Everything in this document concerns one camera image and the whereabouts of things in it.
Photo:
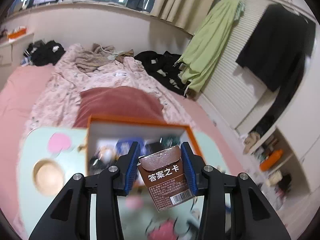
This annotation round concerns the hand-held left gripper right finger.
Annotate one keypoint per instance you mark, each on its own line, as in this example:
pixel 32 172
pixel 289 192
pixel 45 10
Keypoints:
pixel 187 170

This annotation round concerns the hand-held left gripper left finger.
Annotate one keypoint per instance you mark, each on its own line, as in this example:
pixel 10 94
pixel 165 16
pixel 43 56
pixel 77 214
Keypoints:
pixel 131 170

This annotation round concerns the brown card box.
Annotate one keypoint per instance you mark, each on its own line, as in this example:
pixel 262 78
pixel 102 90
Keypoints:
pixel 165 177

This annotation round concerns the orange cardboard box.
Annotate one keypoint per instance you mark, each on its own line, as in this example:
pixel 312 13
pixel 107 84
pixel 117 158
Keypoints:
pixel 137 130

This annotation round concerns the mint green cartoon desktop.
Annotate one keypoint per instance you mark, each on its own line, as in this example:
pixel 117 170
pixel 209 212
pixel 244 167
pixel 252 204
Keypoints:
pixel 37 140

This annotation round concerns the red pillow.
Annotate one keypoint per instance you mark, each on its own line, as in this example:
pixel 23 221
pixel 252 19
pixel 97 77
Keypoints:
pixel 120 102

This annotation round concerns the orange plastic container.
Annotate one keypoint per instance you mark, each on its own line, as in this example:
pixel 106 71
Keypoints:
pixel 271 161

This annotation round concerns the pink floral blanket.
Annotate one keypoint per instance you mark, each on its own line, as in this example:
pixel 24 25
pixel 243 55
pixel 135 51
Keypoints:
pixel 100 80

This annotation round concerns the white louvered closet door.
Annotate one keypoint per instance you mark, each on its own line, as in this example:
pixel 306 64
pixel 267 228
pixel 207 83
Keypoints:
pixel 237 85

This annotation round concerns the beige clothes pile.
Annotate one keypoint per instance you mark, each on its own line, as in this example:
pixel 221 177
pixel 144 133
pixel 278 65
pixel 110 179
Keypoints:
pixel 92 60

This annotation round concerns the green hanging garment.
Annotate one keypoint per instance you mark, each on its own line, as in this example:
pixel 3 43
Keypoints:
pixel 212 42

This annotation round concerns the pink bed sheet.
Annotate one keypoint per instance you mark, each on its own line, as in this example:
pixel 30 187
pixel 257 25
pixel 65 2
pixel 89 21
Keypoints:
pixel 17 100

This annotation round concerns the black white-striped clothes pile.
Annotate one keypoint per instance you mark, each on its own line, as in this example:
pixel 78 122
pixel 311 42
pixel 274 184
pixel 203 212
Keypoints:
pixel 45 53

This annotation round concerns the black hanging garment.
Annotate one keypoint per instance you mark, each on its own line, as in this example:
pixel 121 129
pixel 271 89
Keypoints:
pixel 275 50

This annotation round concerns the white cabinet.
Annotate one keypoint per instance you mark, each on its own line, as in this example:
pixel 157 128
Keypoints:
pixel 15 50

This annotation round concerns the beige curtain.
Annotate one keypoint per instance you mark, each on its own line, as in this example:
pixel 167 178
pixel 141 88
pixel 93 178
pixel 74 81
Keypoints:
pixel 180 2

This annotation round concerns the small orange box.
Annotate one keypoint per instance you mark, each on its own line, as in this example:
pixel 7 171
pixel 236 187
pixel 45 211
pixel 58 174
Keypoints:
pixel 17 33

